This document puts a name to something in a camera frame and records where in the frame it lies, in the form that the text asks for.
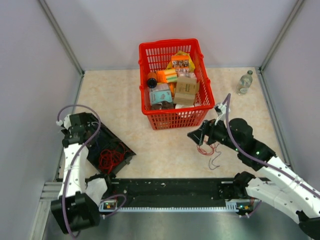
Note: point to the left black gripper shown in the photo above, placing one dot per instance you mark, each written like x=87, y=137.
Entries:
x=92, y=130

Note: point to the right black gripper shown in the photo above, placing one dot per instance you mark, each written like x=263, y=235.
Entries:
x=209, y=128

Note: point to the black divided tray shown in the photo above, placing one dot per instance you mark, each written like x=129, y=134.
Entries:
x=107, y=153

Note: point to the red plastic basket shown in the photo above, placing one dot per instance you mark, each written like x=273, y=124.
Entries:
x=155, y=56

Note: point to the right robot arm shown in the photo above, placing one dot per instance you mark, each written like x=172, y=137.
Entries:
x=287, y=191

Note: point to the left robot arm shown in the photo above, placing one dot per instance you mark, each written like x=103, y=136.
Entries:
x=77, y=205

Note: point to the white plastic bag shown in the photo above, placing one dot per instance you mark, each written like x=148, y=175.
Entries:
x=183, y=114

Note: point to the brown wrapped package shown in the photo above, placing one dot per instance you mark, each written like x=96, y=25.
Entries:
x=163, y=105

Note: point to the brown cardboard box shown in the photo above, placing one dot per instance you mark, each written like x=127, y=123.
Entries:
x=186, y=91

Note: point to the teal tissue box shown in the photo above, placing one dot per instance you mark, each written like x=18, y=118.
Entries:
x=160, y=93

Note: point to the pink white packet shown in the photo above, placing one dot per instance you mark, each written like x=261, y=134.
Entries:
x=184, y=73

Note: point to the striped sponge pack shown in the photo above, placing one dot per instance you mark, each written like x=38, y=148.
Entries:
x=167, y=76

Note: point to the yellow bag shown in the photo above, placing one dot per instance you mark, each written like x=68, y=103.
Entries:
x=191, y=63

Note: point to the orange black bottle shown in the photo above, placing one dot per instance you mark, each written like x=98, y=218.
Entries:
x=152, y=80

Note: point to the clear glass bottle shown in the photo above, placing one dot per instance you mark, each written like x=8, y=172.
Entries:
x=244, y=83

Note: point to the orange snack box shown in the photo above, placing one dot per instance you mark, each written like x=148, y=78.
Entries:
x=180, y=62

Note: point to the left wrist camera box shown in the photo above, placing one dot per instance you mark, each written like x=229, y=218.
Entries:
x=64, y=123

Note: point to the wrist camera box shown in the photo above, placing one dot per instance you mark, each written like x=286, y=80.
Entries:
x=221, y=110
x=64, y=123

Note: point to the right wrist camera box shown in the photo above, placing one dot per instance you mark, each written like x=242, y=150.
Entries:
x=221, y=110

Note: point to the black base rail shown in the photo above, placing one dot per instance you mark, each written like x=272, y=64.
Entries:
x=174, y=192

